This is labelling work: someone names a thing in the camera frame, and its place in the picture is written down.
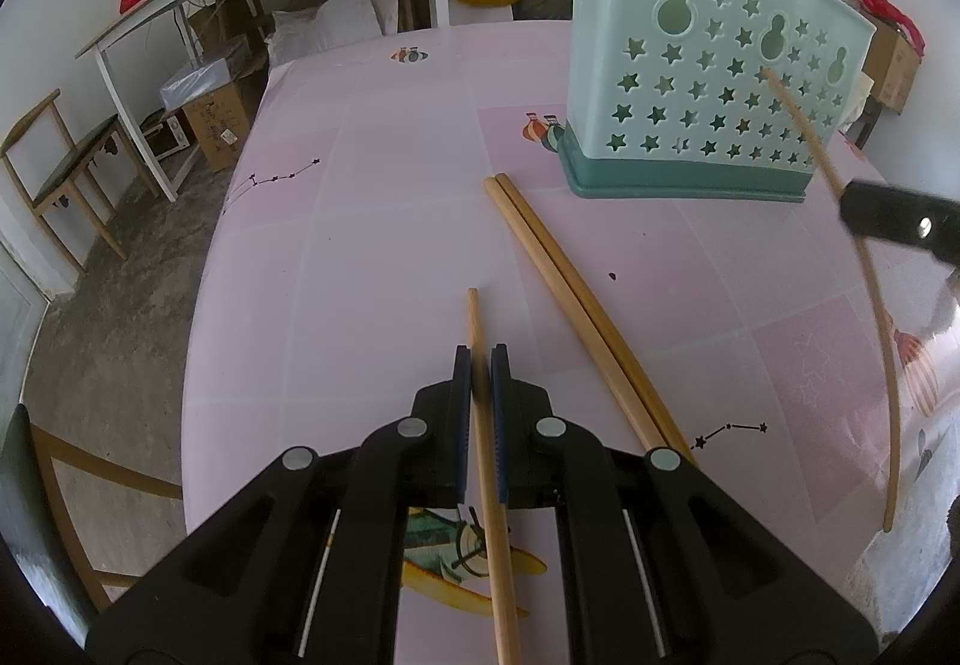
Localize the cardboard box with plastic wrap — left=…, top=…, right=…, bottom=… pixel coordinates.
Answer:
left=861, top=24, right=923, bottom=115

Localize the pink printed tablecloth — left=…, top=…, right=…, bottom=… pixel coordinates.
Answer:
left=180, top=19, right=960, bottom=665

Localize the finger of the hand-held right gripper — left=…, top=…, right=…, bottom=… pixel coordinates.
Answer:
left=838, top=179, right=960, bottom=267

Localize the small white microwave oven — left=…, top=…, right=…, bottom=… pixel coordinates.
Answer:
left=141, top=112, right=194, bottom=163

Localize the white sack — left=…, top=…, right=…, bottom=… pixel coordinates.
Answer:
left=266, top=0, right=400, bottom=68

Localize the dark green bag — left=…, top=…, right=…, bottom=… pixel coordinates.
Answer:
left=516, top=0, right=577, bottom=23

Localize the white door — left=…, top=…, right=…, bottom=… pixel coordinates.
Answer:
left=0, top=245, right=52, bottom=336

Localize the pair of wooden chopsticks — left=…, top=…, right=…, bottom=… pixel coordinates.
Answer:
left=496, top=174, right=697, bottom=465

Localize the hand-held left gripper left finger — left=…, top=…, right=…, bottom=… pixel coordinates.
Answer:
left=85, top=345, right=473, bottom=665

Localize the plain cardboard box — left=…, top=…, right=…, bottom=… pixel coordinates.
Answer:
left=186, top=0, right=260, bottom=47

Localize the small red plastic bag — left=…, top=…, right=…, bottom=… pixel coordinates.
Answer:
left=850, top=0, right=927, bottom=58

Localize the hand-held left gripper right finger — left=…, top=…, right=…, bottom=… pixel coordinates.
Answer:
left=491, top=342, right=880, bottom=665

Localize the printed cardboard box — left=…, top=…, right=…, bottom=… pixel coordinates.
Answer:
left=182, top=76, right=263, bottom=173

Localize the plastic-wrapped flat box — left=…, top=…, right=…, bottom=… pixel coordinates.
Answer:
left=160, top=54, right=260, bottom=112

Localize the wooden chair with black backrest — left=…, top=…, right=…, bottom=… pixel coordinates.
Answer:
left=0, top=402, right=187, bottom=636

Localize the wooden chair with dark seat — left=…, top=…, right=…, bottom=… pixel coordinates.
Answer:
left=0, top=88, right=162, bottom=278

